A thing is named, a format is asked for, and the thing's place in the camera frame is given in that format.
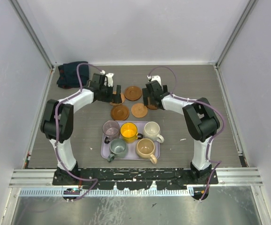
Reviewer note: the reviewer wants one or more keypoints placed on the purple glass mug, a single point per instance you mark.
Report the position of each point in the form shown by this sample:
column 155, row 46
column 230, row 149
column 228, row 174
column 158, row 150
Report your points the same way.
column 111, row 130

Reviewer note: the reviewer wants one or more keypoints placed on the white slotted cable duct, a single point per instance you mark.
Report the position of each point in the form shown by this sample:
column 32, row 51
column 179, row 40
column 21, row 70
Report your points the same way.
column 73, row 192

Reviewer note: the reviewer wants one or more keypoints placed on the white ceramic mug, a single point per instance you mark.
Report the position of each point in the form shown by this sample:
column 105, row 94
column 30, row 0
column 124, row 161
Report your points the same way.
column 152, row 131

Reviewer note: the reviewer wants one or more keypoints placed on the grey ceramic mug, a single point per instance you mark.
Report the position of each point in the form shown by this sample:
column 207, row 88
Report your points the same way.
column 118, row 149

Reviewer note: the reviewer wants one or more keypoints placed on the dark blue folded cloth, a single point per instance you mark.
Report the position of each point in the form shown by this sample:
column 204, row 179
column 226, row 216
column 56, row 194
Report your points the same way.
column 68, row 75

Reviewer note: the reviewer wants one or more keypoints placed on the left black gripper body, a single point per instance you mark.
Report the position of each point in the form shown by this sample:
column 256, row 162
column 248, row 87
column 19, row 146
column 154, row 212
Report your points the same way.
column 102, row 98

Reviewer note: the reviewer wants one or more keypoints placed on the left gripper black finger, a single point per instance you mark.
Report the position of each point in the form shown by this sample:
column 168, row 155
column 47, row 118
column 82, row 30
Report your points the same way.
column 108, row 94
column 118, row 99

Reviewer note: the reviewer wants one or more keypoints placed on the beige ceramic mug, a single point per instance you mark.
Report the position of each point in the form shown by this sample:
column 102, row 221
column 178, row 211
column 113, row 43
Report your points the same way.
column 146, row 149

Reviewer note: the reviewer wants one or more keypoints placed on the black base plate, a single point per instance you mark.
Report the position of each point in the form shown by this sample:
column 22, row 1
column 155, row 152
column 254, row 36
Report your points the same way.
column 141, row 178

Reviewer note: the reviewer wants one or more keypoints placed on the aluminium front rail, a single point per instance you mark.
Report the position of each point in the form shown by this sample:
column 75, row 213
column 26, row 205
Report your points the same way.
column 242, row 176

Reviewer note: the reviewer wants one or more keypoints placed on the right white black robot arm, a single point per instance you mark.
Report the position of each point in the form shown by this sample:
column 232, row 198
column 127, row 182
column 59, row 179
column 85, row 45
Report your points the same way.
column 201, row 120

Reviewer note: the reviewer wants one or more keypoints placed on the dark brown wooden coaster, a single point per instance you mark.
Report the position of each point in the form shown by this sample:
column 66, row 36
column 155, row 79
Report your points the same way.
column 132, row 93

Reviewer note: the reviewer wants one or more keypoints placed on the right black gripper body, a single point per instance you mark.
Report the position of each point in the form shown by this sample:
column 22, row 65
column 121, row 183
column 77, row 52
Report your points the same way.
column 165, row 92

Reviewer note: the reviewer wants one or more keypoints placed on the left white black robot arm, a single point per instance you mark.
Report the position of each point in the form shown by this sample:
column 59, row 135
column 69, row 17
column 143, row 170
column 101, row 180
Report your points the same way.
column 58, row 120

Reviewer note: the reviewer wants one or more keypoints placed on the yellow mug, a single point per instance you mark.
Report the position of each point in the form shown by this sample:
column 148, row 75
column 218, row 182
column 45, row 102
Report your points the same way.
column 129, row 132

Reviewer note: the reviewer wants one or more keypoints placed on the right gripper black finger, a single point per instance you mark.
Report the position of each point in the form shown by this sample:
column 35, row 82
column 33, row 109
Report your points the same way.
column 146, row 99
column 165, row 89

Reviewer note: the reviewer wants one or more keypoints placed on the light cork round coaster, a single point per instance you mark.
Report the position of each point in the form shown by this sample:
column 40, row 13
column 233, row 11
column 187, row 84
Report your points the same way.
column 139, row 110

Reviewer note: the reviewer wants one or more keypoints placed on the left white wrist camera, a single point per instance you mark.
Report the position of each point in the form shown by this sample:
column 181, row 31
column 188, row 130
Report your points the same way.
column 109, row 79

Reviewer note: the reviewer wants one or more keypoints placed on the brown wooden round coaster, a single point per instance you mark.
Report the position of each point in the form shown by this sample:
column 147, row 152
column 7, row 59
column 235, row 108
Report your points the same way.
column 152, row 107

